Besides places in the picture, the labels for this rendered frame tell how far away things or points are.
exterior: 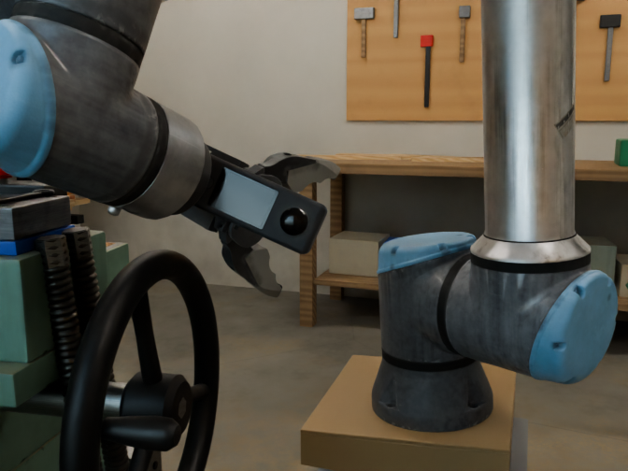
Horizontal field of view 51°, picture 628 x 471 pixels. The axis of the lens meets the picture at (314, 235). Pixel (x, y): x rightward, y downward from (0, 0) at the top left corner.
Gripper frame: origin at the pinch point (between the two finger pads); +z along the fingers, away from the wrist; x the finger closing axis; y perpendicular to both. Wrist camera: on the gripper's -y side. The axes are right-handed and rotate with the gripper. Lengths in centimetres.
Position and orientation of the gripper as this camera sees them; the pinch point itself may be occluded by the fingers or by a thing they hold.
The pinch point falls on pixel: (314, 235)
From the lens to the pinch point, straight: 69.7
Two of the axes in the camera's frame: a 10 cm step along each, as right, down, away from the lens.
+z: 5.3, 2.3, 8.1
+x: -4.4, 9.0, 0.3
